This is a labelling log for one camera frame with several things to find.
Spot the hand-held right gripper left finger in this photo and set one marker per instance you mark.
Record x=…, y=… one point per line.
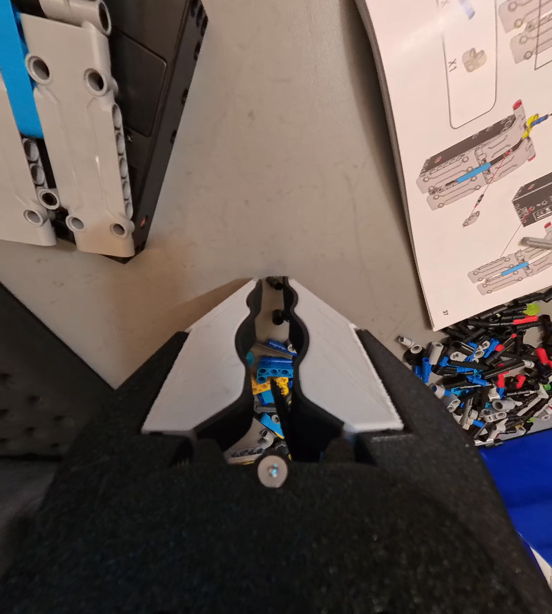
x=199, y=379

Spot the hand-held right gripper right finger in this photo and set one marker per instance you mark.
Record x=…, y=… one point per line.
x=348, y=379

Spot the blue plastic bin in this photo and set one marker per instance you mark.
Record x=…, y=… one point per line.
x=544, y=489

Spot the grey black toy brick assembly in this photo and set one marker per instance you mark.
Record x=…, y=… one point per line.
x=79, y=144

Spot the pile of small toy pieces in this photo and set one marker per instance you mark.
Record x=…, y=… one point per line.
x=496, y=374

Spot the instruction booklet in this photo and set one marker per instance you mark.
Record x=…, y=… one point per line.
x=448, y=240

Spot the black toy pin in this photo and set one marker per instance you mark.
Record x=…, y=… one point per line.
x=275, y=282
x=280, y=316

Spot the black dimpled pad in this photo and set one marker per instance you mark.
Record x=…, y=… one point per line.
x=26, y=383

